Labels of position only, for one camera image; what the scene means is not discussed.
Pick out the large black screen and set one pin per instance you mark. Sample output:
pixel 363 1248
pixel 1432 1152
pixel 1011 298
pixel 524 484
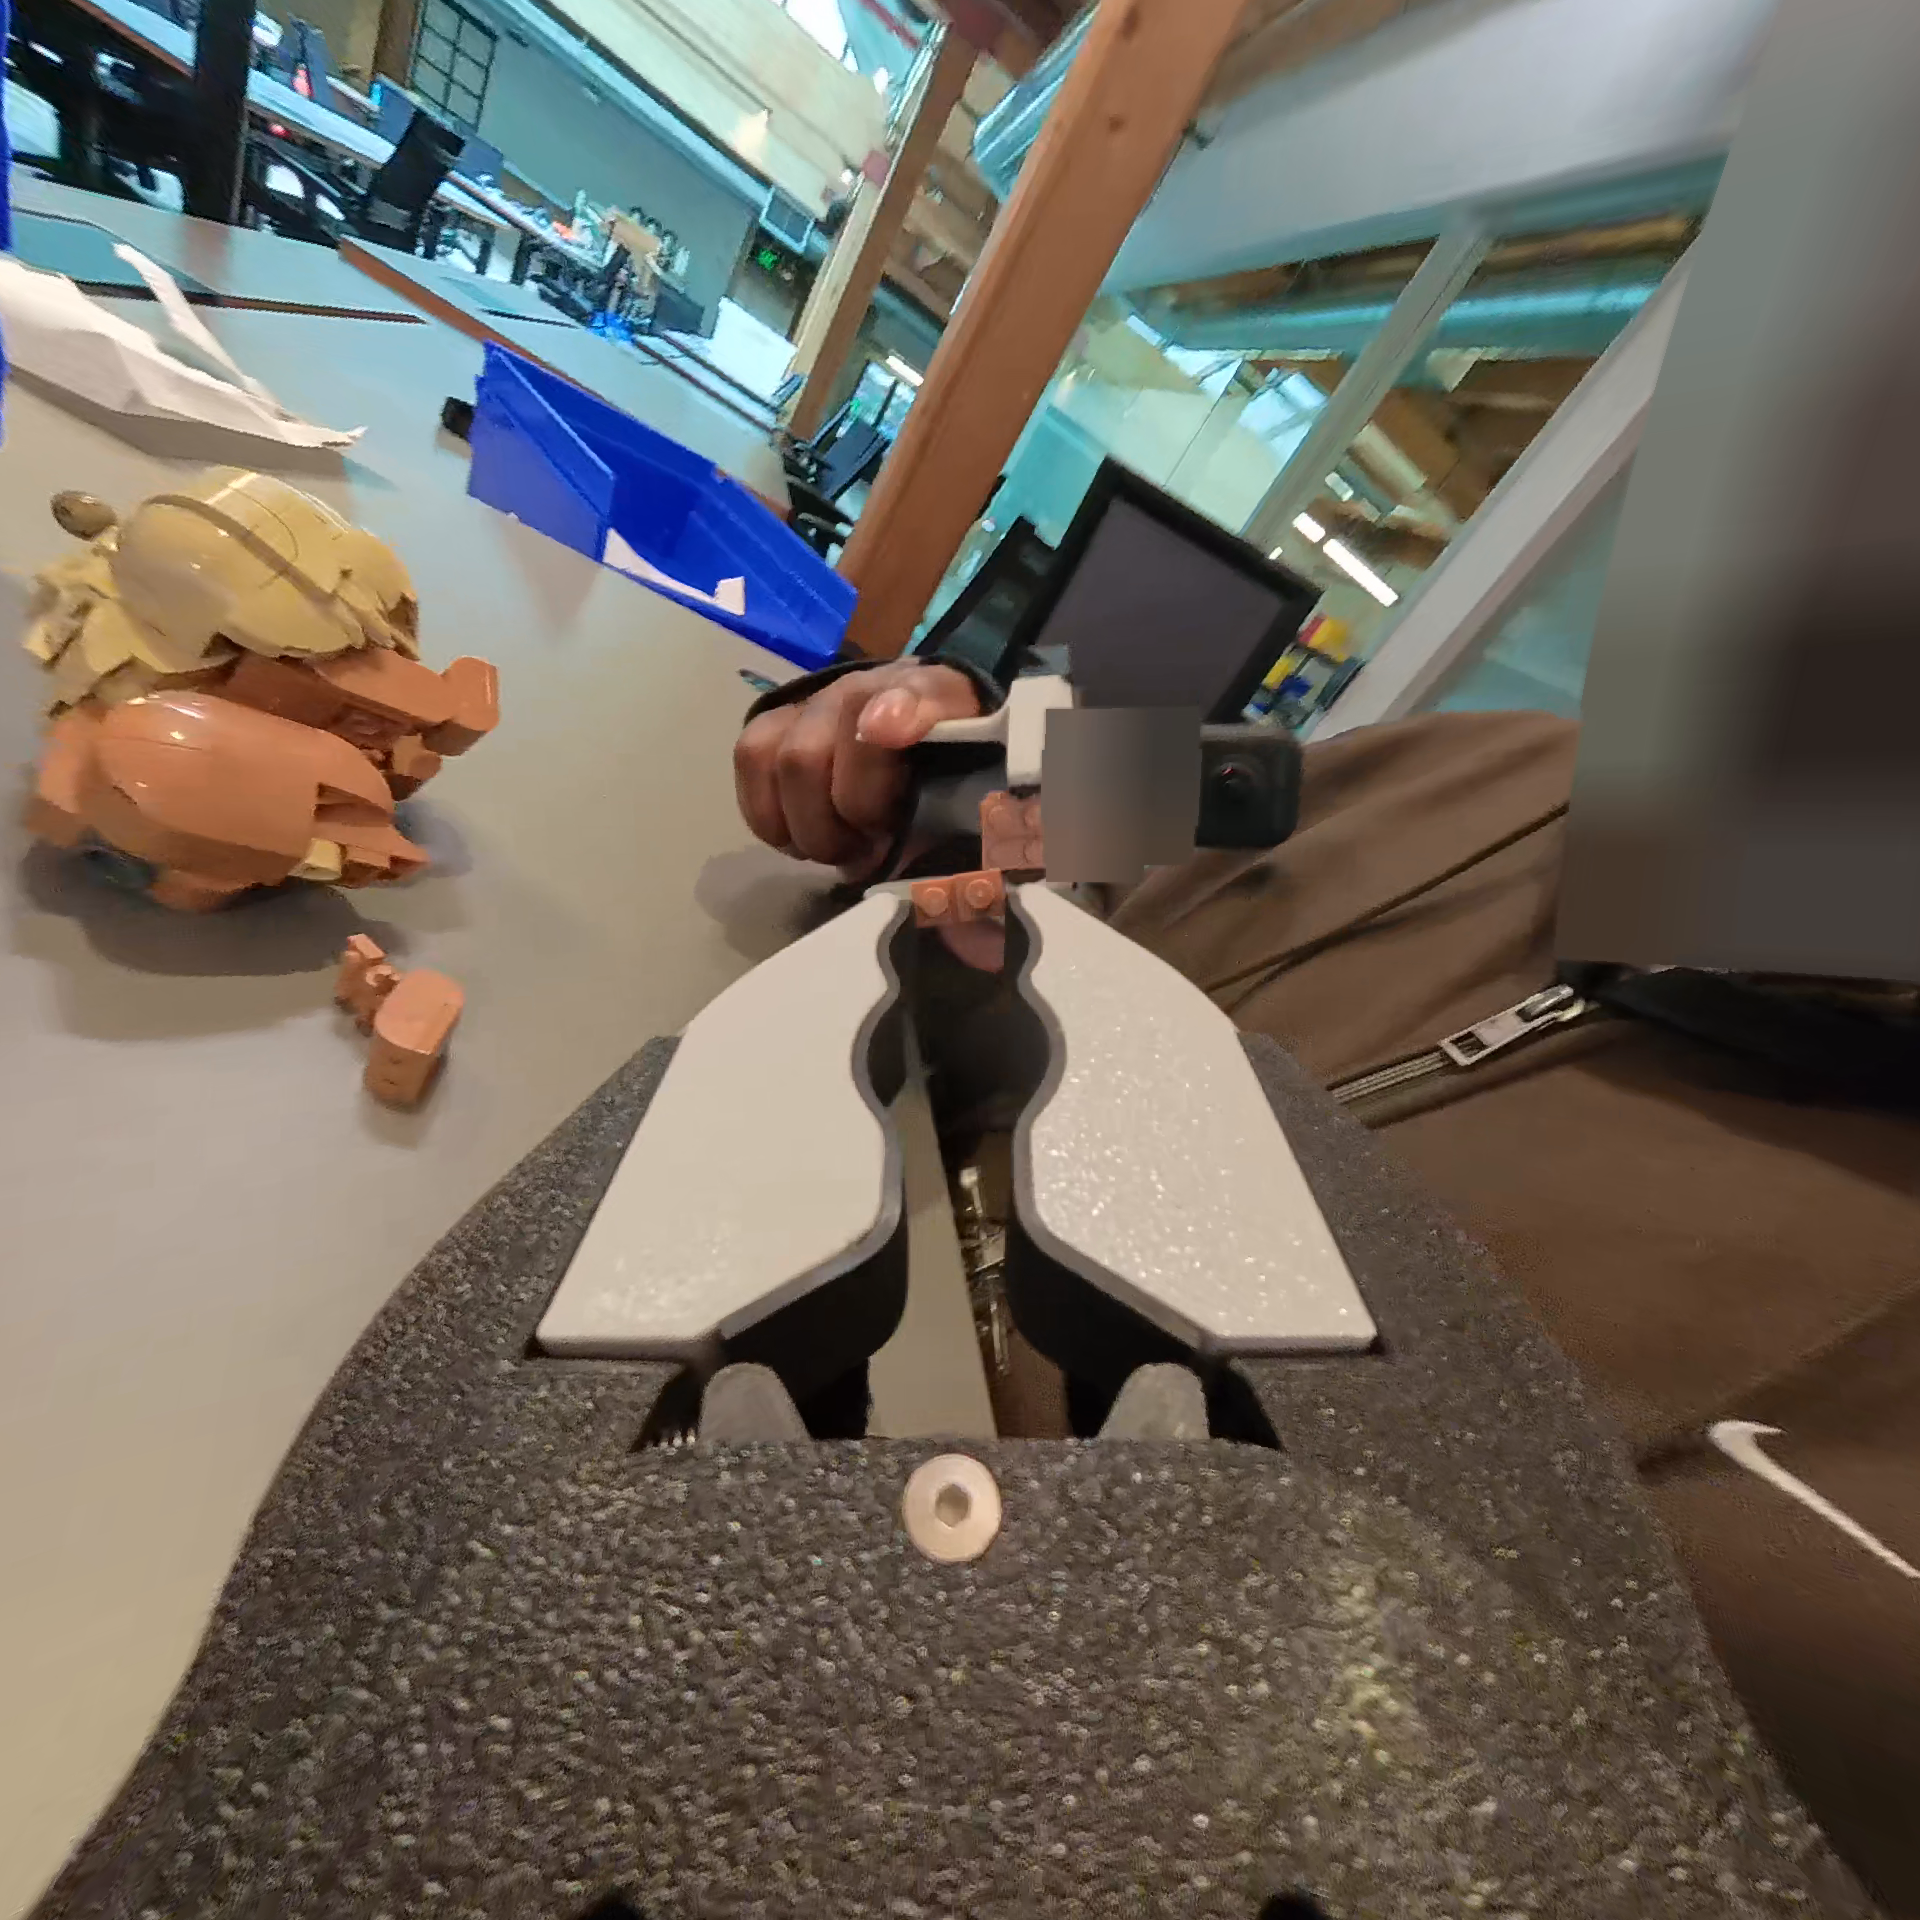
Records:
pixel 1170 601

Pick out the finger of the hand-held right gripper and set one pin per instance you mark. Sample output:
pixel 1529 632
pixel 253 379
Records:
pixel 1035 737
pixel 1015 833

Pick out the tan brown brick toy figure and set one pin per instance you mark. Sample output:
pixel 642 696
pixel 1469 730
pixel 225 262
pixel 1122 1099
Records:
pixel 241 721

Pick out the white paper sheet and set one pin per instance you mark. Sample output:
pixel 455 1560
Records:
pixel 675 577

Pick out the small orange brick assembly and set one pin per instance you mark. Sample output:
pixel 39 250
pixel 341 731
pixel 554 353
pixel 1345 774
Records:
pixel 967 893

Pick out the long wooden table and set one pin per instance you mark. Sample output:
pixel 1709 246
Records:
pixel 539 316

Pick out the brown rounded brick piece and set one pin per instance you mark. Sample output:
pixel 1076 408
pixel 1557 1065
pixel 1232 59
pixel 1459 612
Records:
pixel 413 1036

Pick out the torn white paper bag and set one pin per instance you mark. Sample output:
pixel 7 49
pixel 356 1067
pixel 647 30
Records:
pixel 151 361

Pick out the small blue storage bin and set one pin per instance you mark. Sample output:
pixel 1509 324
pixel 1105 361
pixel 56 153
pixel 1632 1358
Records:
pixel 660 497

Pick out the person's brown jacket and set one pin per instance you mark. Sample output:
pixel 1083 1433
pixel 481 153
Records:
pixel 1621 1201

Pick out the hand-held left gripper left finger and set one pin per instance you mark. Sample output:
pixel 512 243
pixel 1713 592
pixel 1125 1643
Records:
pixel 720 1186

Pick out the black office chair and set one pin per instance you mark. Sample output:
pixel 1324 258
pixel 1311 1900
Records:
pixel 405 181
pixel 976 601

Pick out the person's right hand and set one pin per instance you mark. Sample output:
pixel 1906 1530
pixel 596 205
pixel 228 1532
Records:
pixel 842 766

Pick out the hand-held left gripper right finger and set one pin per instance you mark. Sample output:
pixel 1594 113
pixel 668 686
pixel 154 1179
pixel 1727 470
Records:
pixel 1187 1170

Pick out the wooden pillar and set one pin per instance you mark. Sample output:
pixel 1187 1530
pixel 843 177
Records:
pixel 1035 299
pixel 885 241

